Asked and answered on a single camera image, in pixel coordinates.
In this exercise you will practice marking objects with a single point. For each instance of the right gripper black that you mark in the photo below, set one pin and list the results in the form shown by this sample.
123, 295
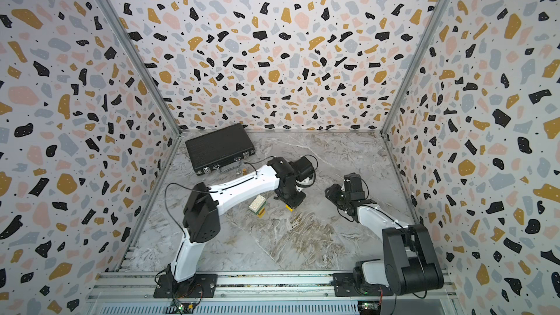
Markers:
330, 194

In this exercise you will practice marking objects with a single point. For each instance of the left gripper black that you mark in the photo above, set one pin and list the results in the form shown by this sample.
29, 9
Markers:
296, 203

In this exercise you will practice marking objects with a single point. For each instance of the white lego brick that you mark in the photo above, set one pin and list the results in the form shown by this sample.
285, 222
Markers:
258, 203

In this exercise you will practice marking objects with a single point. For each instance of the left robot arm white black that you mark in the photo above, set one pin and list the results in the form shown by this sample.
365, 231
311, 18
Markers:
206, 204

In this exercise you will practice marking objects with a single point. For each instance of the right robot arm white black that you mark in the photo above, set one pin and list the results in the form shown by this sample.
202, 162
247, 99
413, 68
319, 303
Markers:
409, 264

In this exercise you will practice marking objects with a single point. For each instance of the black briefcase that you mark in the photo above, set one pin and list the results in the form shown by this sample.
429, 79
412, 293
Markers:
218, 149

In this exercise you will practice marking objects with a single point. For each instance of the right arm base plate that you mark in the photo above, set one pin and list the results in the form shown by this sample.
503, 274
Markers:
350, 285

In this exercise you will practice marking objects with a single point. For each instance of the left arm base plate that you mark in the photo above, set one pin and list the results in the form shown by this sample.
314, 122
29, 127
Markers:
186, 285

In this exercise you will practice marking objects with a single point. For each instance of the aluminium mounting rail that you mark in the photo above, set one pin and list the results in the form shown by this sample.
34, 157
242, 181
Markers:
261, 292

